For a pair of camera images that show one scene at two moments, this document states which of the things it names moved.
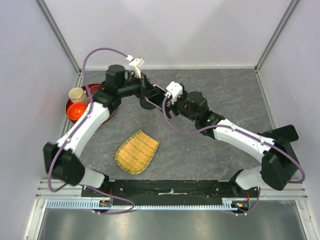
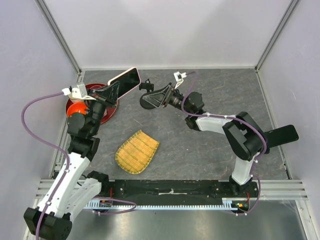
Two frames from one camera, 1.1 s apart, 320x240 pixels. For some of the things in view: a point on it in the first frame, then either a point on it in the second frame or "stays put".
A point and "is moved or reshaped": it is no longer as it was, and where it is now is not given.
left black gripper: x=145 y=86 → x=107 y=96
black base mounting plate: x=172 y=192 stays put
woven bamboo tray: x=136 y=154 stays put
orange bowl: x=75 y=111 stays put
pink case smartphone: x=155 y=96 is moved or reshaped
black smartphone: x=289 y=132 stays put
